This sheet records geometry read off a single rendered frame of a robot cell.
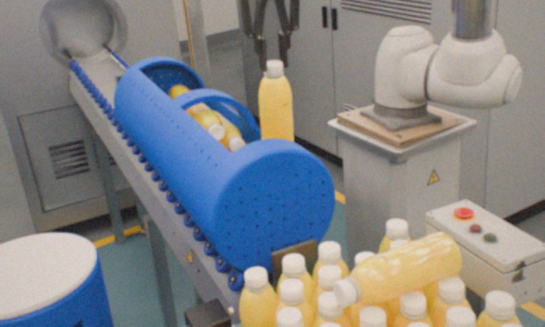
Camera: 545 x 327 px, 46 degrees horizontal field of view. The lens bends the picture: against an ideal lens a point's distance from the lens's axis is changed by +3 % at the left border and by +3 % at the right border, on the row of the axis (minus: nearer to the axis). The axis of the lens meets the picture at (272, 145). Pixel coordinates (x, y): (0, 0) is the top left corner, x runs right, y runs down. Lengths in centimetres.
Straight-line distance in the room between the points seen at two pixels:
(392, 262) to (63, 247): 74
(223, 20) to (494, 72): 548
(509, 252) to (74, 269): 82
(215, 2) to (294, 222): 574
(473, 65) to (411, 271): 83
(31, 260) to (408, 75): 107
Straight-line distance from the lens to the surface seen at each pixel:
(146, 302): 298
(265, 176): 125
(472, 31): 171
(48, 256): 142
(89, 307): 135
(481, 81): 173
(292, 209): 131
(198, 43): 262
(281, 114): 132
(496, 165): 310
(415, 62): 180
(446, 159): 194
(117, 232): 343
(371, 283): 98
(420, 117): 189
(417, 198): 191
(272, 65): 130
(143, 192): 197
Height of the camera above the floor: 174
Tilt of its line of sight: 24 degrees down
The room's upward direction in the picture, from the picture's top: 5 degrees counter-clockwise
